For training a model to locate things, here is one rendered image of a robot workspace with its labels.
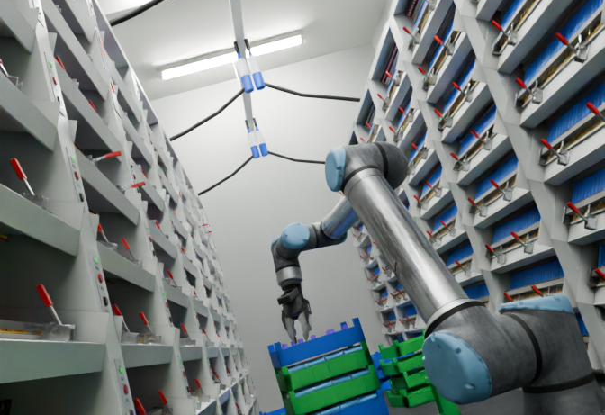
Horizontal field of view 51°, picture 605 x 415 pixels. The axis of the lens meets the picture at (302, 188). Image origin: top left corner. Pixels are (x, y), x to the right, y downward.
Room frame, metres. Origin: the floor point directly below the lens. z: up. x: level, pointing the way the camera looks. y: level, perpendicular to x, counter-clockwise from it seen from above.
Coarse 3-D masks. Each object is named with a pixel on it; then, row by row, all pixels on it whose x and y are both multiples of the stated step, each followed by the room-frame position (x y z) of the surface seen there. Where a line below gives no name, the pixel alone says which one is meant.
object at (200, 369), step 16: (128, 80) 2.45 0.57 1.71; (144, 128) 2.45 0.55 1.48; (144, 160) 2.45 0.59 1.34; (160, 224) 2.45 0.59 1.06; (160, 256) 2.44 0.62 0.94; (176, 256) 2.45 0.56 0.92; (176, 272) 2.45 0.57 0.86; (176, 304) 2.45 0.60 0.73; (192, 304) 2.48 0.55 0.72; (176, 320) 2.44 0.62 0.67; (192, 320) 2.45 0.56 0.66; (192, 368) 2.45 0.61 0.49; (208, 368) 2.46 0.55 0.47
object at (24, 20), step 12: (0, 0) 0.91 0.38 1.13; (0, 12) 0.92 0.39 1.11; (12, 12) 0.96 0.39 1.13; (24, 12) 1.06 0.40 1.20; (36, 12) 1.06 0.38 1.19; (0, 24) 1.01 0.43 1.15; (12, 24) 0.97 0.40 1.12; (24, 24) 1.01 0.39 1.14; (36, 24) 1.06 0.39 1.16; (12, 36) 1.05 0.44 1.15; (24, 36) 1.02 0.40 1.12; (24, 48) 1.03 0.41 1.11
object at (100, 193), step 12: (72, 132) 1.15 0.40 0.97; (84, 156) 1.23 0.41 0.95; (84, 168) 1.24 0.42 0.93; (96, 168) 1.32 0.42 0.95; (84, 180) 1.26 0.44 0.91; (96, 180) 1.33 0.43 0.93; (108, 180) 1.42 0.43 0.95; (96, 192) 1.50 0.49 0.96; (108, 192) 1.43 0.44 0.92; (120, 192) 1.53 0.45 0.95; (96, 204) 1.65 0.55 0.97; (108, 204) 1.64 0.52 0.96; (120, 204) 1.55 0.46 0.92; (132, 204) 1.67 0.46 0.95; (132, 216) 1.69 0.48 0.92
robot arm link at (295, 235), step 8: (296, 224) 2.12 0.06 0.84; (288, 232) 2.10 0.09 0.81; (296, 232) 2.11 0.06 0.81; (304, 232) 2.12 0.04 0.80; (312, 232) 2.14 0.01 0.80; (280, 240) 2.14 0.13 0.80; (288, 240) 2.10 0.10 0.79; (296, 240) 2.10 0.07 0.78; (304, 240) 2.11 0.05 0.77; (312, 240) 2.14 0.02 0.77; (280, 248) 2.16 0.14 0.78; (288, 248) 2.13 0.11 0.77; (296, 248) 2.12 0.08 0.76; (304, 248) 2.15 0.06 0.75; (312, 248) 2.18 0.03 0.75; (280, 256) 2.19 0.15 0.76; (288, 256) 2.17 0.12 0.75; (296, 256) 2.19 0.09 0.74
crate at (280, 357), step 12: (360, 324) 2.18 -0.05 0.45; (324, 336) 2.15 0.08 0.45; (336, 336) 2.16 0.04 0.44; (348, 336) 2.17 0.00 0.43; (360, 336) 2.18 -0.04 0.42; (276, 348) 2.11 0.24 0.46; (288, 348) 2.12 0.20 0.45; (300, 348) 2.13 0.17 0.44; (312, 348) 2.14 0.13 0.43; (324, 348) 2.15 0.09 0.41; (336, 348) 2.16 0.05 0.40; (276, 360) 2.16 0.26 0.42; (288, 360) 2.12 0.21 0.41; (300, 360) 2.13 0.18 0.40
